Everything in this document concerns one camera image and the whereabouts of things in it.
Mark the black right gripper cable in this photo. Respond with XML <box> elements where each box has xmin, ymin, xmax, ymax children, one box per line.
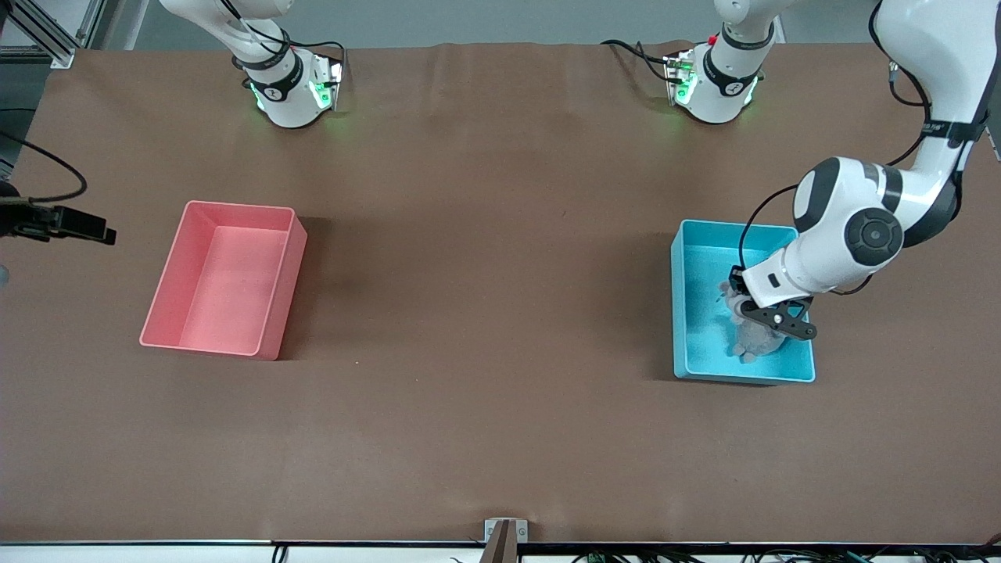
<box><xmin>0</xmin><ymin>131</ymin><xmax>87</xmax><ymax>203</ymax></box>

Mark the large grey plush toy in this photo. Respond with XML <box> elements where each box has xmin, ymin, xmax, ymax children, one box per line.
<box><xmin>727</xmin><ymin>317</ymin><xmax>787</xmax><ymax>364</ymax></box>

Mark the pink plastic box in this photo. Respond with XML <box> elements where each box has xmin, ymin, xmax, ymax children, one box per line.
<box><xmin>139</xmin><ymin>200</ymin><xmax>308</xmax><ymax>361</ymax></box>

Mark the silver base connector panel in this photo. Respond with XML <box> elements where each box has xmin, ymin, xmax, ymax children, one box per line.
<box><xmin>663</xmin><ymin>51</ymin><xmax>698</xmax><ymax>106</ymax></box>
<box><xmin>311</xmin><ymin>59</ymin><xmax>345</xmax><ymax>112</ymax></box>

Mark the brown table mat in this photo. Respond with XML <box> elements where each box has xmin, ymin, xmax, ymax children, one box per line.
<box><xmin>0</xmin><ymin>39</ymin><xmax>1001</xmax><ymax>544</ymax></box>

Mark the metal mount bracket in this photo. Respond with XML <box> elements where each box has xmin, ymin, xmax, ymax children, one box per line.
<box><xmin>484</xmin><ymin>518</ymin><xmax>529</xmax><ymax>563</ymax></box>

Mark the aluminium frame strut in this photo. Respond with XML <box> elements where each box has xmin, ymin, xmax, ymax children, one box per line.
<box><xmin>0</xmin><ymin>0</ymin><xmax>106</xmax><ymax>70</ymax></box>

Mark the small grey plush toy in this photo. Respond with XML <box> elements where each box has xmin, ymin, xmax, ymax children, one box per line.
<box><xmin>718</xmin><ymin>281</ymin><xmax>752</xmax><ymax>321</ymax></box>

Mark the blue plastic box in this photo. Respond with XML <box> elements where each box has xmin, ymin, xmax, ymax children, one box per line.
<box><xmin>670</xmin><ymin>219</ymin><xmax>816</xmax><ymax>385</ymax></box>

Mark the black base cable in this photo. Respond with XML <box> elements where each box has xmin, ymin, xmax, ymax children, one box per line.
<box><xmin>601</xmin><ymin>39</ymin><xmax>681</xmax><ymax>83</ymax></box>
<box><xmin>293</xmin><ymin>38</ymin><xmax>347</xmax><ymax>87</ymax></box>

